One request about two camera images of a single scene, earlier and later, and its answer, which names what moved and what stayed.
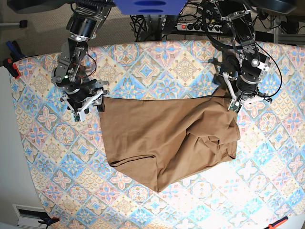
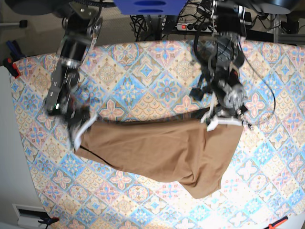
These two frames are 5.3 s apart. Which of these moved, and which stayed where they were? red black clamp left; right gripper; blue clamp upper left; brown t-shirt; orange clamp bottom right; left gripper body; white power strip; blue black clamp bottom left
Moved: brown t-shirt; left gripper body; right gripper
Stayed: red black clamp left; white power strip; orange clamp bottom right; blue clamp upper left; blue black clamp bottom left
